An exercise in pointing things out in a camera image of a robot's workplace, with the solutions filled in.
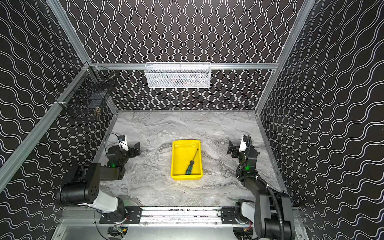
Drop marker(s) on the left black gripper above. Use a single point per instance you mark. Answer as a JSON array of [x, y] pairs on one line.
[[132, 149]]

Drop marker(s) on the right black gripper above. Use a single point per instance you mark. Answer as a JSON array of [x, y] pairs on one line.
[[237, 147]]

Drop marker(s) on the green handled screwdriver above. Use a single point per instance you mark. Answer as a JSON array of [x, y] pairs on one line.
[[193, 165]]

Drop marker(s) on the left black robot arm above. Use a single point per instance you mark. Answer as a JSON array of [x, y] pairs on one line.
[[81, 187]]

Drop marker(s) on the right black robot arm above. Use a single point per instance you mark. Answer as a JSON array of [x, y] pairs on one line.
[[270, 214]]

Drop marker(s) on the yellow plastic bin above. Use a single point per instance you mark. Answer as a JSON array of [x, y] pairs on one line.
[[183, 152]]

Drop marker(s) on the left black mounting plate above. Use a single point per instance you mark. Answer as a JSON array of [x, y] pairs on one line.
[[131, 215]]

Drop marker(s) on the black mounting plate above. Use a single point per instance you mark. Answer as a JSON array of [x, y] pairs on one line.
[[237, 216], [131, 215]]

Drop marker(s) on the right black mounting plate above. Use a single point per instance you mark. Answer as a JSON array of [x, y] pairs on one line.
[[237, 216]]

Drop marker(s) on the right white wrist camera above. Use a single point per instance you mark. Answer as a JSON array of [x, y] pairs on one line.
[[246, 142]]

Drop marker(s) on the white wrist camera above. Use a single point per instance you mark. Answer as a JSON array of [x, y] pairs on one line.
[[123, 142], [246, 142]]

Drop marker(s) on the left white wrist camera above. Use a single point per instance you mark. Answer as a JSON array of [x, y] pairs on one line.
[[123, 142]]

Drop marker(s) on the black wire wall basket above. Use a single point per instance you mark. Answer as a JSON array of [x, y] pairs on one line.
[[88, 101]]

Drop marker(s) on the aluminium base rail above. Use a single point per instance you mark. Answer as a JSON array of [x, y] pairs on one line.
[[153, 217]]

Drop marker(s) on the white mesh wall basket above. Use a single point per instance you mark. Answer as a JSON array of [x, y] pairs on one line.
[[178, 75]]

